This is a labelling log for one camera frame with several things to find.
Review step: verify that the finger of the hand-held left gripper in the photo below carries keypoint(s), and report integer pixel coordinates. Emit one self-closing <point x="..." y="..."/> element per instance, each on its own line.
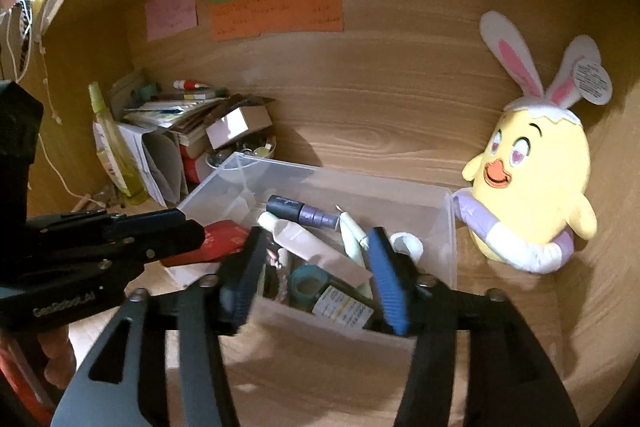
<point x="170" y="239"/>
<point x="150" y="218"/>

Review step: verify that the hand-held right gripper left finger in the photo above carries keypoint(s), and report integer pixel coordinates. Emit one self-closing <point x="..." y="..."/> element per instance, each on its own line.
<point x="242" y="282"/>

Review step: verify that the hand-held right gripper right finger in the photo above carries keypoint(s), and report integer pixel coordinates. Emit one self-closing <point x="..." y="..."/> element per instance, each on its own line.
<point x="390" y="287"/>

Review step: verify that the light green tube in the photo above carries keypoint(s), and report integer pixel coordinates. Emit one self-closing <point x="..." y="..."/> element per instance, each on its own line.
<point x="356" y="257"/>

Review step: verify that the red packet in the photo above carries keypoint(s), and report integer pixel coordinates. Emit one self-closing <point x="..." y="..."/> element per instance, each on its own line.
<point x="225" y="239"/>

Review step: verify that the dark spray bottle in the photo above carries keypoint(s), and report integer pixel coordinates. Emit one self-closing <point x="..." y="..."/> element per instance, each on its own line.
<point x="345" y="307"/>

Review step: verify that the white tape roll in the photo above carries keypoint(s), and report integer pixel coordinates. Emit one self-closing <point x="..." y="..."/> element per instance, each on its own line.
<point x="412" y="243"/>

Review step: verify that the teal tape roll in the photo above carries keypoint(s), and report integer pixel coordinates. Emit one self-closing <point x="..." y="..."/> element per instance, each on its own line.
<point x="300" y="292"/>

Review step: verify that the beige tube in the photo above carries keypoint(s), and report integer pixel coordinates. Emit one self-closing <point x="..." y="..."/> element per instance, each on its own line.
<point x="320" y="257"/>

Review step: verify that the white pen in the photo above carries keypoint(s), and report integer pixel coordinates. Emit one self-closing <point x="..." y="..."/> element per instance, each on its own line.
<point x="345" y="219"/>

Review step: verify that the purple spray bottle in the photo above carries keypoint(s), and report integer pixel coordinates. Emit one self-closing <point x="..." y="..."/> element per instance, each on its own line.
<point x="310" y="214"/>

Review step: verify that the clear plastic bin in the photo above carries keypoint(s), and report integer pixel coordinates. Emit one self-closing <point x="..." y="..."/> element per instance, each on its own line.
<point x="350" y="187"/>

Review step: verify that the person's left hand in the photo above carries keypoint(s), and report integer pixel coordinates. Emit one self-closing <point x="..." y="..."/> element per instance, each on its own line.
<point x="57" y="354"/>

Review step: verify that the red books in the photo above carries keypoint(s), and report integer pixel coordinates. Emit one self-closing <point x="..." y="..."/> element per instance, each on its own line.
<point x="195" y="169"/>

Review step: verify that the cream tube with red label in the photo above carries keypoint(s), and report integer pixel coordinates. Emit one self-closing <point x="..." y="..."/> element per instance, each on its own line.
<point x="107" y="167"/>

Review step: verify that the wooden stick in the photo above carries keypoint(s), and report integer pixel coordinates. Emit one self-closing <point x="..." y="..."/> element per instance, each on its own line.
<point x="82" y="203"/>

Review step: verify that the yellow spray bottle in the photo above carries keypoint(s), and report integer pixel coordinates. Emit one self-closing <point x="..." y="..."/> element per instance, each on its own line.
<point x="117" y="147"/>

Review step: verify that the white bowl of stones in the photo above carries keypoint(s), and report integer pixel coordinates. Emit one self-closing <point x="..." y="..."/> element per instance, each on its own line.
<point x="215" y="162"/>

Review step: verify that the stack of books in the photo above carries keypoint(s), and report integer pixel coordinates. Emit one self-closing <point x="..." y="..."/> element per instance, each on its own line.
<point x="170" y="112"/>

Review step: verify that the small white cardboard box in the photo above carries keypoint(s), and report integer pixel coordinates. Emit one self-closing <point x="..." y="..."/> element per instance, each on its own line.
<point x="230" y="127"/>

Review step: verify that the teal block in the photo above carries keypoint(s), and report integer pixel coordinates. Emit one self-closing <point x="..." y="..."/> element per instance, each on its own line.
<point x="146" y="93"/>

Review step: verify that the small yellow jar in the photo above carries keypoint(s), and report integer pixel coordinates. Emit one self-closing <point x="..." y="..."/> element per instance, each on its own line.
<point x="265" y="149"/>

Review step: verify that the red and white marker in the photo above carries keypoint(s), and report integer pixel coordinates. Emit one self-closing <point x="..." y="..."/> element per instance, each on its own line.
<point x="192" y="84"/>

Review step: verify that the yellow chick plush toy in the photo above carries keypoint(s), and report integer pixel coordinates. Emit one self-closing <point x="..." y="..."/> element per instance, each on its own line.
<point x="530" y="167"/>

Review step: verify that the pink paper note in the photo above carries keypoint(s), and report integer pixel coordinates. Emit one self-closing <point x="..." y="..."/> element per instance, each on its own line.
<point x="170" y="12"/>

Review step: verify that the orange paper note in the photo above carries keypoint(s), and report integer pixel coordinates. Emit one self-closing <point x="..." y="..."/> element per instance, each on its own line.
<point x="275" y="14"/>

